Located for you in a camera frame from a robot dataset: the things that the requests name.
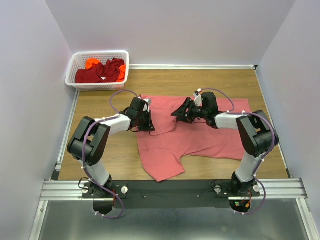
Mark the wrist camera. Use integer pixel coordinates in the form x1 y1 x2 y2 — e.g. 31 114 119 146
143 98 152 106
193 88 202 107

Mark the white plastic laundry basket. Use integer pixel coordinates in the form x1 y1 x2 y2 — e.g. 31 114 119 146
65 50 130 91

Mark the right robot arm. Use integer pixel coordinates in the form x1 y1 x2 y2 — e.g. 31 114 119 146
171 89 279 196

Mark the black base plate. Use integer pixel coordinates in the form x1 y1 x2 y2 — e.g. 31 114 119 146
82 179 260 211

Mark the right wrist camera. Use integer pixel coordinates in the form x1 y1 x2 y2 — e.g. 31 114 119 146
193 88 202 107

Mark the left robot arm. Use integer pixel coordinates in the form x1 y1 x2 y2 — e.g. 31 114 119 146
67 96 155 192

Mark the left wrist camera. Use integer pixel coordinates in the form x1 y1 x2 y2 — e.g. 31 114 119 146
143 98 152 106

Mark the orange t shirt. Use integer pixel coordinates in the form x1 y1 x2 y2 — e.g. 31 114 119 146
85 58 127 83

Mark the aluminium frame rail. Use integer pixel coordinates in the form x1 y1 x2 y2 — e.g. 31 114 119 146
40 178 308 201

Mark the dark red t shirt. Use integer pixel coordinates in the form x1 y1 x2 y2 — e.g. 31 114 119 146
75 57 125 84

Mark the pink t shirt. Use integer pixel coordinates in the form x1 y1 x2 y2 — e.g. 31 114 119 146
136 94 245 182

